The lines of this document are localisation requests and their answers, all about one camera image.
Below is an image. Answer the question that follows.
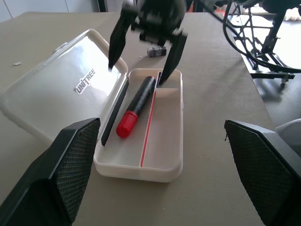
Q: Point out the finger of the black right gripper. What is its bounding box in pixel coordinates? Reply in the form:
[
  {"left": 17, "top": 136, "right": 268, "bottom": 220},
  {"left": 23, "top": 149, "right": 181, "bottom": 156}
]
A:
[
  {"left": 107, "top": 10, "right": 136, "bottom": 70},
  {"left": 159, "top": 32, "right": 189, "bottom": 85}
]

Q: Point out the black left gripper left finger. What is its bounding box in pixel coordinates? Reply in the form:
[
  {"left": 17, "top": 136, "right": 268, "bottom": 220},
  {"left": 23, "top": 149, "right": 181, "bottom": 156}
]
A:
[{"left": 0, "top": 117, "right": 101, "bottom": 226}]

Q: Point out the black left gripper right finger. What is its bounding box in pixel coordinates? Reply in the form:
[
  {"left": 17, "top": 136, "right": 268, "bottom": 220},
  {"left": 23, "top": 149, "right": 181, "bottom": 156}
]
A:
[{"left": 224, "top": 119, "right": 301, "bottom": 226}]

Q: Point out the black marker with red cap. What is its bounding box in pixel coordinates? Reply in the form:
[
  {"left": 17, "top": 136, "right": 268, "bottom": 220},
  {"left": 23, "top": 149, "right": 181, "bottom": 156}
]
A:
[{"left": 116, "top": 75, "right": 157, "bottom": 139}]

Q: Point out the white plastic pencil case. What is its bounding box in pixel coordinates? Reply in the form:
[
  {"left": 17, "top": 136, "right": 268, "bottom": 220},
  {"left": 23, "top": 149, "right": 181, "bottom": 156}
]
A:
[{"left": 0, "top": 28, "right": 184, "bottom": 184}]

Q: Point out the small dark grey block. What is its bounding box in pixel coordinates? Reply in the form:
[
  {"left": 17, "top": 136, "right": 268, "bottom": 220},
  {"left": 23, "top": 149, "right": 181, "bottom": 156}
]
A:
[{"left": 147, "top": 46, "right": 167, "bottom": 58}]

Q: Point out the white rounded robot body shell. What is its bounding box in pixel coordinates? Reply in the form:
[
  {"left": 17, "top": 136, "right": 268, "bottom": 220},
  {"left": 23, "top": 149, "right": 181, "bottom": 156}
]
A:
[{"left": 274, "top": 118, "right": 301, "bottom": 152}]

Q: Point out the black metal chair base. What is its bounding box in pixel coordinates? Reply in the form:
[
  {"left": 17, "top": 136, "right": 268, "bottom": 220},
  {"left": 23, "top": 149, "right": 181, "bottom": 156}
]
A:
[{"left": 222, "top": 0, "right": 301, "bottom": 73}]

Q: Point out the black metal wheeled stand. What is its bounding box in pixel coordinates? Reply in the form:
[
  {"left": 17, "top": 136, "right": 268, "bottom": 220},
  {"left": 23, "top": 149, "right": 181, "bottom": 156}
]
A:
[{"left": 231, "top": 0, "right": 296, "bottom": 83}]

